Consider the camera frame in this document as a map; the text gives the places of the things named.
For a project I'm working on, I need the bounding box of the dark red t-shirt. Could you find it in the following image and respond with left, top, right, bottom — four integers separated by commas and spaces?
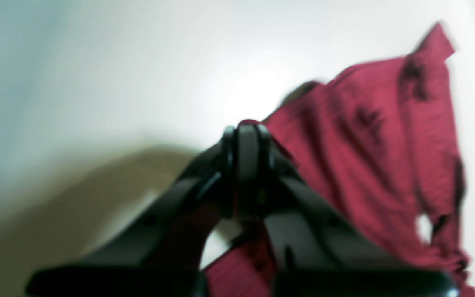
202, 23, 475, 297

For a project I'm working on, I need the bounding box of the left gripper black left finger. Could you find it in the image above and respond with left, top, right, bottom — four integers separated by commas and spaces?
26, 126, 236, 297

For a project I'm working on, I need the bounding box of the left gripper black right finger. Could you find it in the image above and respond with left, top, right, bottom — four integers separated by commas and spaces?
237, 125, 459, 297

